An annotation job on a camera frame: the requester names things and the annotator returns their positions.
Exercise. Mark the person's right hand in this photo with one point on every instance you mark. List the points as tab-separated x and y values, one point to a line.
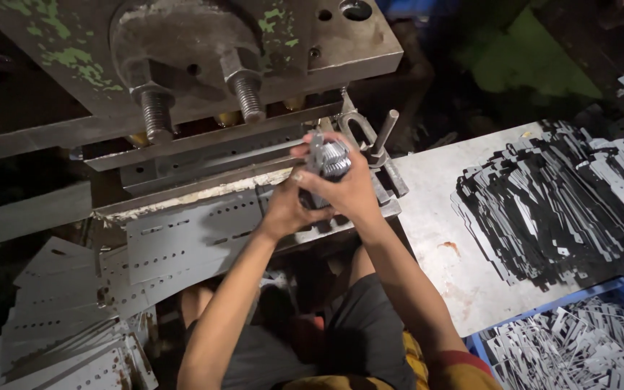
358	187

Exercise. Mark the person's left hand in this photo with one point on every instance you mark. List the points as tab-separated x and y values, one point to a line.
282	208

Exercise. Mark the person's left fingers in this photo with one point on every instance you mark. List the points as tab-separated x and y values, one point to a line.
318	215

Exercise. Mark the bundle of small metal pieces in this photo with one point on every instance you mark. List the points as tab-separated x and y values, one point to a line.
329	162

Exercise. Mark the steel press die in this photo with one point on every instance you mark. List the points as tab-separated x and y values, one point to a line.
247	162

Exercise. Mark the steel clamp with rod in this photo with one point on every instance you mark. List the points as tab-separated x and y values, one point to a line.
369	138

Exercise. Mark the dark grey shorts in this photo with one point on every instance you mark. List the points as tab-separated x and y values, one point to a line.
361	336

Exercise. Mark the perforated metal sheet strip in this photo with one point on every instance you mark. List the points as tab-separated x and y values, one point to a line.
193	238

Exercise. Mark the threaded steel bolt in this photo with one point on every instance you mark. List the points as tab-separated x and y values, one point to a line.
155	111
247	92

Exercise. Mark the grey green press machine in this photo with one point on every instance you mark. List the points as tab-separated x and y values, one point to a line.
182	59

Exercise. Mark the yellow red shirt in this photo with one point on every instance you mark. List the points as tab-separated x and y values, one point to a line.
453	374

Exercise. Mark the heap of flat metal strips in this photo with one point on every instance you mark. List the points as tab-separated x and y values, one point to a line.
566	203

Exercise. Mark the green machine part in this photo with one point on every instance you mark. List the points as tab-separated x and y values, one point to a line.
528	59

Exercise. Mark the pile of perforated metal sheets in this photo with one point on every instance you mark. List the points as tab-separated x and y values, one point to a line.
68	325

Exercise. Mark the plain grey metal plate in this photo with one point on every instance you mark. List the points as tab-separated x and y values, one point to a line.
41	212

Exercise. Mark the blue crate of stamped pieces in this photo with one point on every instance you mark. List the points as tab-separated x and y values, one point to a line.
577	346

